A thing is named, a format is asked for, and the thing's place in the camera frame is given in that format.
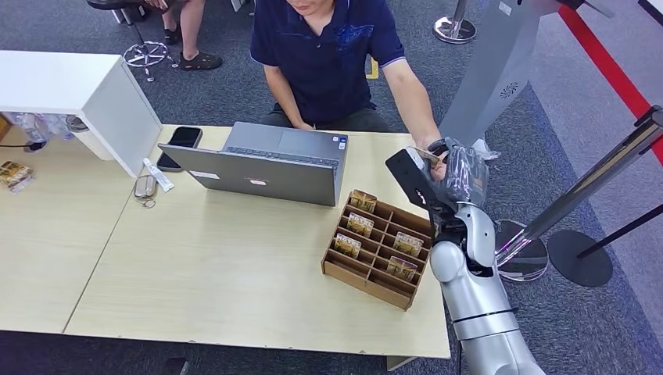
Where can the grey round lid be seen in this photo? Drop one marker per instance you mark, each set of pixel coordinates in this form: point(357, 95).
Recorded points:
point(77, 124)

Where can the gold patterned card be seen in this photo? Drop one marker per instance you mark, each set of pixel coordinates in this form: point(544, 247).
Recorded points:
point(401, 269)
point(423, 154)
point(363, 201)
point(360, 225)
point(347, 246)
point(408, 245)

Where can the white shelf box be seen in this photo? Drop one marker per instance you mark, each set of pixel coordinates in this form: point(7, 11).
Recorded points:
point(57, 80)

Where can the large chrome stanchion post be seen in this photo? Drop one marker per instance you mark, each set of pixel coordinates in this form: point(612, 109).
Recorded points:
point(585, 189)

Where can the grey laptop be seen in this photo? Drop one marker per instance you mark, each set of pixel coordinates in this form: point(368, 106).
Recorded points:
point(259, 176)

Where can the wooden card holder box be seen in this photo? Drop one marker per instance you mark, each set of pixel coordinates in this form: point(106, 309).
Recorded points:
point(370, 282)

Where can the person on stool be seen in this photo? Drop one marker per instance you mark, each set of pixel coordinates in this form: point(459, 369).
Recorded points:
point(191, 31)

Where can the person's left hand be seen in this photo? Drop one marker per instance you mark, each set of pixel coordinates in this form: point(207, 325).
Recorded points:
point(440, 170)

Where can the clear plastic bottle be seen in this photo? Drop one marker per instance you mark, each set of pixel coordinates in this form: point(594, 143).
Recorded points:
point(35, 128)
point(62, 127)

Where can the small chrome stanchion post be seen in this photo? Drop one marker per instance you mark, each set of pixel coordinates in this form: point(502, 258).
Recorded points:
point(454, 28)

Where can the pale table leg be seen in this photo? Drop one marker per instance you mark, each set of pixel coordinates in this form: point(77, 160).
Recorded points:
point(399, 362)

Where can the white board corner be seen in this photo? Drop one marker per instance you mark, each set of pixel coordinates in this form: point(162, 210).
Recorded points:
point(653, 10)

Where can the black stanchion post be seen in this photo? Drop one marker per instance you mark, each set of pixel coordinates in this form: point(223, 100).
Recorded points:
point(577, 259)

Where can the person's left forearm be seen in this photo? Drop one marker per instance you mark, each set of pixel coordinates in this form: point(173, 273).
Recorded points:
point(414, 103)

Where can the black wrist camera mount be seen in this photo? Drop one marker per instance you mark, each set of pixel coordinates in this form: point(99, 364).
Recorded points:
point(412, 176)

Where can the brown wooden box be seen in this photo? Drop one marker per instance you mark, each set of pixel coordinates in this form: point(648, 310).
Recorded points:
point(4, 128)

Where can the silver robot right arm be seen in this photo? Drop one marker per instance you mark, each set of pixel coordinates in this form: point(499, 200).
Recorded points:
point(482, 310)

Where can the black stool with chrome base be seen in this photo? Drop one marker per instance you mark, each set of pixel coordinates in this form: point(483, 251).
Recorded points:
point(146, 53)

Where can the person's right hand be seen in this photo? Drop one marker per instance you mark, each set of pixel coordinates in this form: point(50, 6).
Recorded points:
point(304, 126)

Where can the red barrier belt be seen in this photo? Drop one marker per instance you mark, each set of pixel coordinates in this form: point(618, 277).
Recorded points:
point(606, 67)

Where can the black smartphone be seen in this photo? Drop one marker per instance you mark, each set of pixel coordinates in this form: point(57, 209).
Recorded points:
point(185, 137)

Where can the white tube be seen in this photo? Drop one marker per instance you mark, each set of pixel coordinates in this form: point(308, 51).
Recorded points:
point(158, 175)

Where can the person's right forearm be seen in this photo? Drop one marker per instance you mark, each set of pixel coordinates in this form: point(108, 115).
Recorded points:
point(287, 98)

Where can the gold snack packet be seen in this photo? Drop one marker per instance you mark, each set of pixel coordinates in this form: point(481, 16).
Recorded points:
point(14, 175)

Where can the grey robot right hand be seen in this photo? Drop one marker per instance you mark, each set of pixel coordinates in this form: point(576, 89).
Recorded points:
point(463, 176)

